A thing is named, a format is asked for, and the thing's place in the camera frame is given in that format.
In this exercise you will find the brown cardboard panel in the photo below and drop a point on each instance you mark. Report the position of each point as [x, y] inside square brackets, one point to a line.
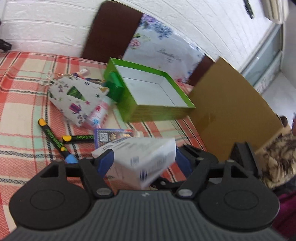
[229, 110]

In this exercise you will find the furry patterned blanket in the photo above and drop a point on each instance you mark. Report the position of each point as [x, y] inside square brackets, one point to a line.
[279, 161]

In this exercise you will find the blue card deck box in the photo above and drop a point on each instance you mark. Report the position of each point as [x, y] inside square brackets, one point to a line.
[103, 136]

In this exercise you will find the white patterned drawstring pouch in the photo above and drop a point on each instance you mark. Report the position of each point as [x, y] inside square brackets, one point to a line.
[76, 98]

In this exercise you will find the plaid bed sheet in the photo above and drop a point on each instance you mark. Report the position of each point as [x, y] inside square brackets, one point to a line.
[25, 150]

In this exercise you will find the blue capped marker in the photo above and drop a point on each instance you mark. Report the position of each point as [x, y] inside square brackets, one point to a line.
[69, 158]

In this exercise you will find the green cardboard box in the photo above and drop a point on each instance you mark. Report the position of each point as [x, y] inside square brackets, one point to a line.
[143, 93]

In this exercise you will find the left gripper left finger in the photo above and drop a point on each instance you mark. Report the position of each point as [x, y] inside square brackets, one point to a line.
[93, 173]

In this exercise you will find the white medicine box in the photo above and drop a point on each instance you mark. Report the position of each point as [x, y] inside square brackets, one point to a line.
[138, 161]

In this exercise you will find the white air conditioner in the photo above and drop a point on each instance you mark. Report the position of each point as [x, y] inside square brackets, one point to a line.
[276, 10]

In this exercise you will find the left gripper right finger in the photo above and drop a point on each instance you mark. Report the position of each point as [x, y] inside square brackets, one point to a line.
[195, 164]

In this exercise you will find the black marker yellow cap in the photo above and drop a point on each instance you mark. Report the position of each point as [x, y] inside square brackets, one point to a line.
[69, 139]
[49, 133]

